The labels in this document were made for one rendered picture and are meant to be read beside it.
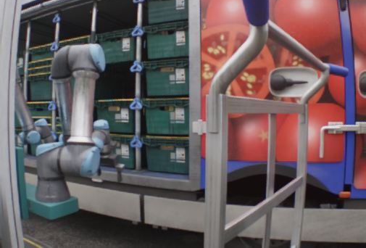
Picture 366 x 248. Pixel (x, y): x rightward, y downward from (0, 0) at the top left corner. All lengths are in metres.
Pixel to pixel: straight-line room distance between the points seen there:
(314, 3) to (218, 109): 1.42
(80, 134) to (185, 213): 1.02
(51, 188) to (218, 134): 0.85
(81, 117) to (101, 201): 1.21
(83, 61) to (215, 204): 0.85
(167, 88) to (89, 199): 1.05
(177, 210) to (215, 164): 1.48
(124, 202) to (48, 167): 1.05
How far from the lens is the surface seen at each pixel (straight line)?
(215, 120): 0.45
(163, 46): 2.11
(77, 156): 1.10
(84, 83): 1.16
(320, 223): 1.81
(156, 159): 2.09
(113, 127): 2.27
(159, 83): 2.06
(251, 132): 1.69
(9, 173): 1.21
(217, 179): 0.46
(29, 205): 1.27
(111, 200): 2.18
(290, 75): 1.71
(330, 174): 1.73
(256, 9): 0.37
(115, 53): 2.31
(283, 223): 1.80
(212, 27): 1.81
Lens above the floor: 1.07
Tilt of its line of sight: 1 degrees up
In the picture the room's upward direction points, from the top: straight up
